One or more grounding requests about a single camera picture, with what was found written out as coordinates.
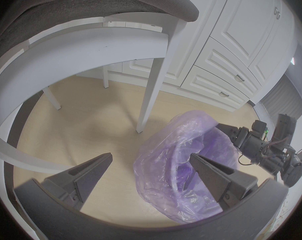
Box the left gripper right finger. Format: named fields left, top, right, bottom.
left=190, top=153, right=259, bottom=209

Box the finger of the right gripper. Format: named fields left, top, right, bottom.
left=216, top=123, right=239, bottom=146

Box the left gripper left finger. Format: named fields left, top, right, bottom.
left=42, top=152, right=113, bottom=209

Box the purple plastic bag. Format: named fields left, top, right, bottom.
left=133, top=110, right=240, bottom=225

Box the pale grey trash bin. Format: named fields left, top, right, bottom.
left=138, top=128, right=239, bottom=222

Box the grey folding door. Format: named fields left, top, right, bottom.
left=261, top=73, right=302, bottom=121

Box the white wardrobe with drawers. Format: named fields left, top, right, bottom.
left=76, top=0, right=299, bottom=113

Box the white chair dark grey seat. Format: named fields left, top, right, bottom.
left=0, top=0, right=200, bottom=175

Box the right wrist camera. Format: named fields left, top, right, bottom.
left=251, top=120, right=269, bottom=139

